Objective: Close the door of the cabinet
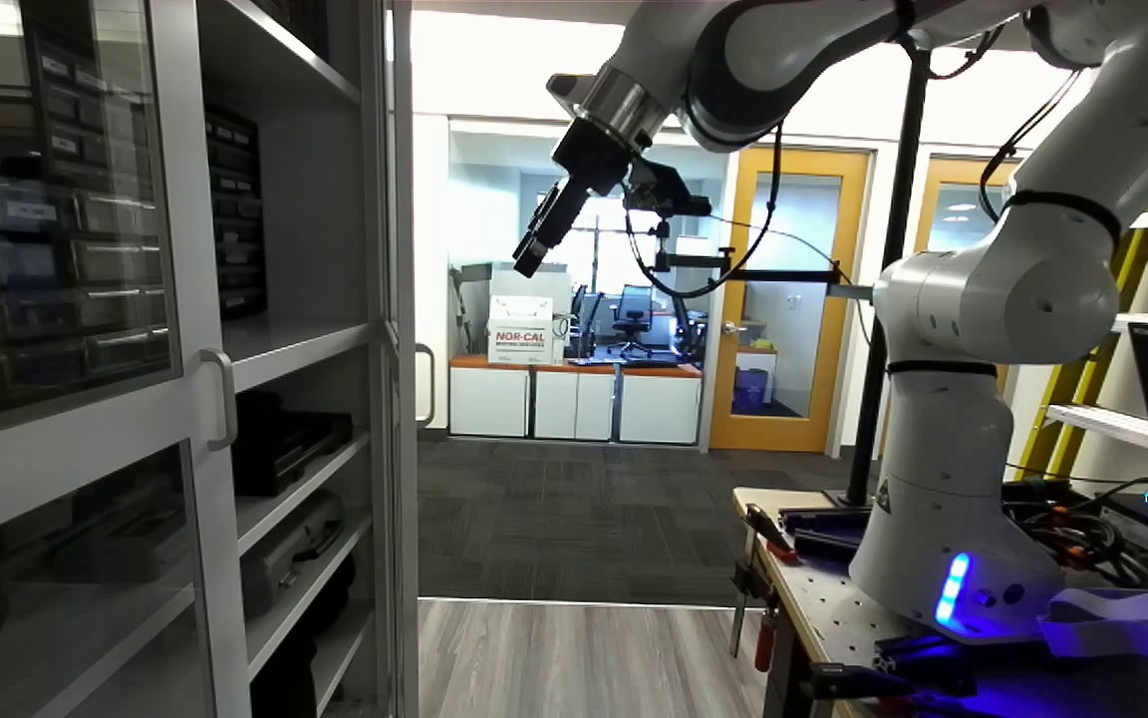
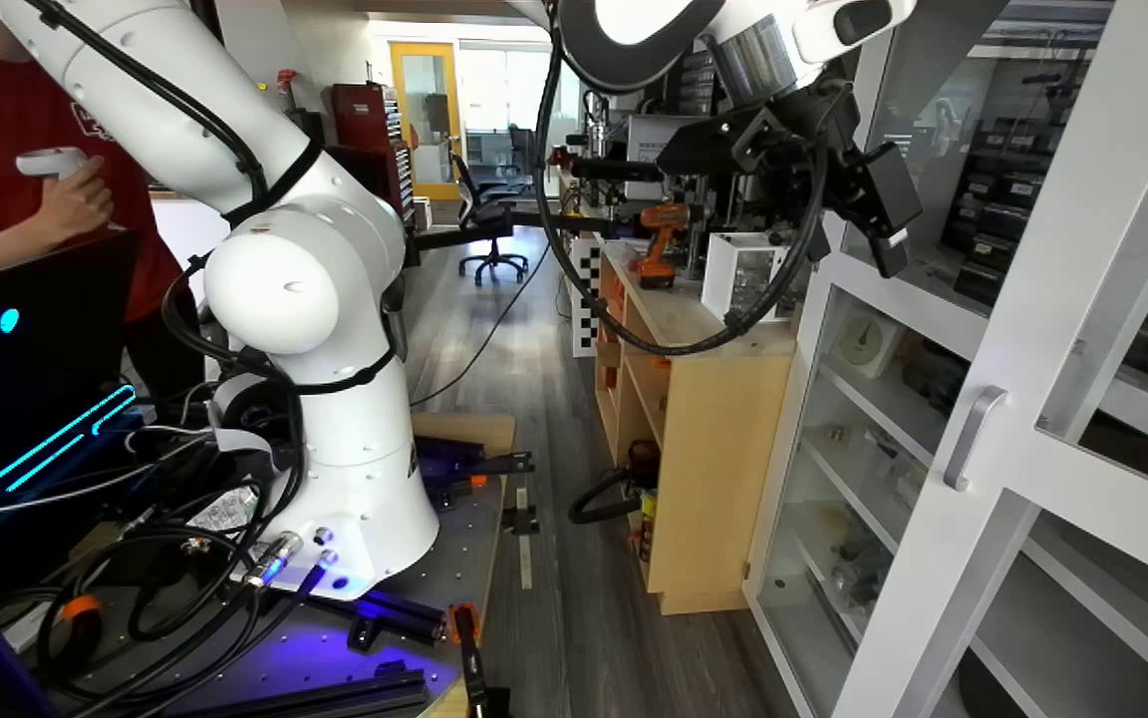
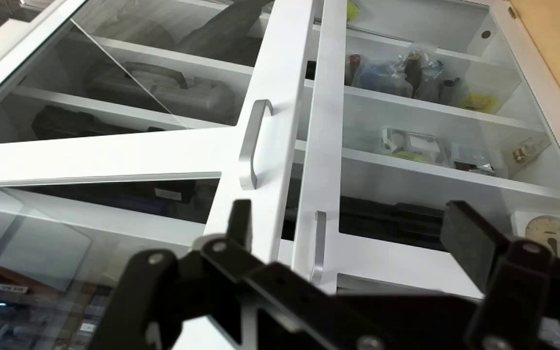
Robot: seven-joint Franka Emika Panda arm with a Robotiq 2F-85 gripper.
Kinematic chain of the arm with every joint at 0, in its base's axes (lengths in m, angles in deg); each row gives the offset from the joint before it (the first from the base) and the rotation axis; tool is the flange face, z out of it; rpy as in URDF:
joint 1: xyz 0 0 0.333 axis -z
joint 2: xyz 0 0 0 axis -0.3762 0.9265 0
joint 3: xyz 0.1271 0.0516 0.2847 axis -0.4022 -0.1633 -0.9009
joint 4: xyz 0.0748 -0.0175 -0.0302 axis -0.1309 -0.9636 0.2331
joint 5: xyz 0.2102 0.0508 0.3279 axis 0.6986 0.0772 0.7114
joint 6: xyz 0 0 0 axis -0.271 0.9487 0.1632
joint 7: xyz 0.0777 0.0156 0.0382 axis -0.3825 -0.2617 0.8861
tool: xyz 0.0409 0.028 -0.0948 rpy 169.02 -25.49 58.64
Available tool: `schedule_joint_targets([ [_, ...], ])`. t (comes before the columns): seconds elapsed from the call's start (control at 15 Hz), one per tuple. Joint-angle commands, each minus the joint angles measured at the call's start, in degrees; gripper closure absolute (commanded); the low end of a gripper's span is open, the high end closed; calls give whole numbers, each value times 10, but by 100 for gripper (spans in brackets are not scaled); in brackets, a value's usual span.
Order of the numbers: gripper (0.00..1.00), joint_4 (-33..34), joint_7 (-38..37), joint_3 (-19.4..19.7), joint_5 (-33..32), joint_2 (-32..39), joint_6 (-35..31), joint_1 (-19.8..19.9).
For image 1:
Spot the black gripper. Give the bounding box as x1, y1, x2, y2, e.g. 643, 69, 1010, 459
510, 114, 646, 282

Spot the silver door handle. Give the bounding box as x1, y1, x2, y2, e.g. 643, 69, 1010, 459
195, 347, 242, 454
412, 338, 444, 434

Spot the white low cabinet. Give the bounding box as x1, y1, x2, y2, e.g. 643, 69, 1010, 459
446, 359, 539, 443
531, 362, 622, 448
615, 367, 711, 452

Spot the white shelf cabinet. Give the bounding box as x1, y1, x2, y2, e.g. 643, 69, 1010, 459
193, 0, 391, 718

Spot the orange framed glass door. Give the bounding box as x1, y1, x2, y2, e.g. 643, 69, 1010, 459
707, 142, 876, 459
910, 152, 1004, 261

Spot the white box red label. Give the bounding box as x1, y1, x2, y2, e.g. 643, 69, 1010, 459
481, 290, 566, 371

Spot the blue machine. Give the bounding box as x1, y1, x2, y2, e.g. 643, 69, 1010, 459
566, 282, 687, 367

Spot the blue bin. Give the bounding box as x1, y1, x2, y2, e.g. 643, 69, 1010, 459
728, 347, 781, 418

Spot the tall black box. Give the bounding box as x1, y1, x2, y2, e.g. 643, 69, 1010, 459
205, 104, 272, 323

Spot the black flat device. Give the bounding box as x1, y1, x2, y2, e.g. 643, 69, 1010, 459
232, 392, 359, 504

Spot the black vertical pole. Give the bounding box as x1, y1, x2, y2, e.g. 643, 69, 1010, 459
840, 35, 935, 511

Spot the black flat box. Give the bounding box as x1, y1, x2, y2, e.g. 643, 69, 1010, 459
781, 505, 873, 564

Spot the grey flat device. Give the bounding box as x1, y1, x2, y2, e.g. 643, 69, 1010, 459
239, 492, 349, 626

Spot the wooden perforated work table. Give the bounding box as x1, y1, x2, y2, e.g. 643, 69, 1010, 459
728, 483, 1148, 718

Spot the dark drawer organizer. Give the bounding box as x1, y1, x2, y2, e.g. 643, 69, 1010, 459
0, 0, 182, 432

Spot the black bulky case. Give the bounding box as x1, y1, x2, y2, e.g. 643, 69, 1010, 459
250, 555, 364, 718

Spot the yellow ladder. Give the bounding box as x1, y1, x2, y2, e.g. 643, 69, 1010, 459
1012, 194, 1148, 488

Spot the white crumpled sheet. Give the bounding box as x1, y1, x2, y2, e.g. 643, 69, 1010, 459
1042, 565, 1148, 688

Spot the black stand camera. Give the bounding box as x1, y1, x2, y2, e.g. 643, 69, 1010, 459
650, 193, 716, 257

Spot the red handled tool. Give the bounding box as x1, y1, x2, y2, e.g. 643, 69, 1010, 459
739, 504, 804, 571

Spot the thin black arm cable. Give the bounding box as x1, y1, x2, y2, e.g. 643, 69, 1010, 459
975, 61, 1083, 225

